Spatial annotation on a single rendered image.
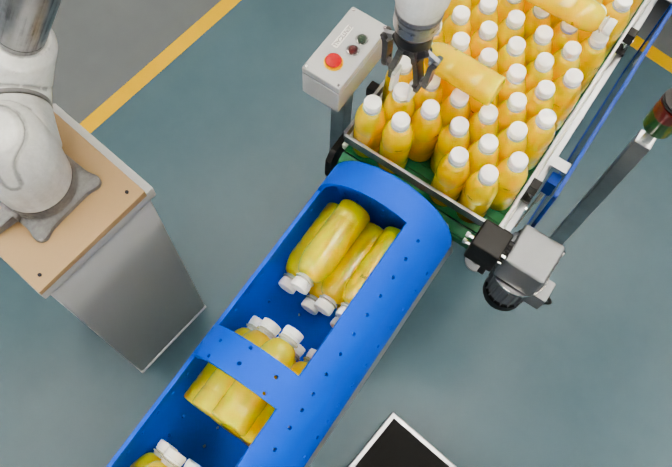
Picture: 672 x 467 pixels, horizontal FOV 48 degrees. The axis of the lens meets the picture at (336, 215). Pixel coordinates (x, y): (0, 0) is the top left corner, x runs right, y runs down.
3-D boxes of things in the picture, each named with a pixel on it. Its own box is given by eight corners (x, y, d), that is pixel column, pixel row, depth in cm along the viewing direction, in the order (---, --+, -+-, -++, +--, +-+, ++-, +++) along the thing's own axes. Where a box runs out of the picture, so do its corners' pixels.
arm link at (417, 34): (428, 35, 133) (423, 54, 138) (454, 1, 136) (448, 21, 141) (385, 11, 134) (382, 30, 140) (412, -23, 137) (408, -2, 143)
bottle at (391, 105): (383, 149, 179) (390, 110, 161) (375, 123, 181) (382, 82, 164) (411, 143, 179) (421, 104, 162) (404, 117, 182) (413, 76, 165)
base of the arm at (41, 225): (-34, 207, 157) (-46, 197, 151) (43, 133, 163) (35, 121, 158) (28, 260, 153) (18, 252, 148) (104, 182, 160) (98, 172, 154)
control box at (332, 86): (302, 91, 173) (301, 66, 163) (350, 32, 179) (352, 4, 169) (338, 113, 171) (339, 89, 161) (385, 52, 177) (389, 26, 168)
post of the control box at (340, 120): (325, 226, 267) (332, 73, 175) (331, 218, 269) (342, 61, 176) (334, 232, 267) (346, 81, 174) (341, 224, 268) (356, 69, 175)
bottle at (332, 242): (342, 193, 148) (287, 266, 142) (372, 212, 146) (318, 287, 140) (341, 206, 154) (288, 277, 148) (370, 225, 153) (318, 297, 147)
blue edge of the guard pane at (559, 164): (488, 257, 217) (536, 187, 171) (611, 65, 243) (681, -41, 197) (503, 266, 216) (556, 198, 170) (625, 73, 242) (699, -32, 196)
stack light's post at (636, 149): (507, 287, 261) (633, 141, 159) (513, 278, 262) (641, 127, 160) (517, 294, 260) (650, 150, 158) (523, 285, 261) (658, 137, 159)
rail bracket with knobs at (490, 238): (454, 253, 169) (463, 237, 160) (470, 229, 172) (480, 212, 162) (492, 277, 168) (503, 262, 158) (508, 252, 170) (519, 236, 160)
